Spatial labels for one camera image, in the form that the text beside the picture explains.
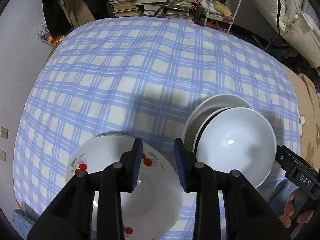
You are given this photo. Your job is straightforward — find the large cherry plate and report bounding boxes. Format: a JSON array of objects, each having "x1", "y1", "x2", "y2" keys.
[{"x1": 65, "y1": 134, "x2": 183, "y2": 239}]

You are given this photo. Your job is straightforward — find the red patterned bowl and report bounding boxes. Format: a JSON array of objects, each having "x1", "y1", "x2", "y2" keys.
[{"x1": 195, "y1": 108, "x2": 277, "y2": 188}]

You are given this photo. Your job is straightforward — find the hanging clothes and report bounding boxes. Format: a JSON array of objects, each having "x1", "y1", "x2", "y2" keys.
[{"x1": 41, "y1": 0, "x2": 111, "y2": 37}]

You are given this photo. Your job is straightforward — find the stack of books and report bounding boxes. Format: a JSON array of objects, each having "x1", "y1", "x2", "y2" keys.
[{"x1": 109, "y1": 0, "x2": 142, "y2": 17}]

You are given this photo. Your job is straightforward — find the beige blanket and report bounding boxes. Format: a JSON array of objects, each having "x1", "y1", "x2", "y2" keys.
[{"x1": 283, "y1": 66, "x2": 320, "y2": 171}]

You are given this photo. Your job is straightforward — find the large white bowl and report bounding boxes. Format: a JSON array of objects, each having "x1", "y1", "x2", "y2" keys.
[{"x1": 181, "y1": 94, "x2": 253, "y2": 154}]

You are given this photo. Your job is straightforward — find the blue checkered tablecloth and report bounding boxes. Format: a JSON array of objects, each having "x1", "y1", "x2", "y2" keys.
[{"x1": 13, "y1": 16, "x2": 302, "y2": 240}]

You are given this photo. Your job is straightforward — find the right hand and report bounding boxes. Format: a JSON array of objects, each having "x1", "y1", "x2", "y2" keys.
[{"x1": 278, "y1": 193, "x2": 315, "y2": 229}]

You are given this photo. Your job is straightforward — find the white utility cart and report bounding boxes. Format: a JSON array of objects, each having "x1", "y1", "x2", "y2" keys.
[{"x1": 196, "y1": 0, "x2": 242, "y2": 33}]

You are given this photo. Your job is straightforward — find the white duvet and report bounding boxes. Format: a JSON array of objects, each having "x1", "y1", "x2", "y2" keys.
[{"x1": 253, "y1": 0, "x2": 319, "y2": 68}]

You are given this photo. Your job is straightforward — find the wall socket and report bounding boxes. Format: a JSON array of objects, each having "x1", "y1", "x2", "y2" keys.
[{"x1": 0, "y1": 127, "x2": 9, "y2": 139}]

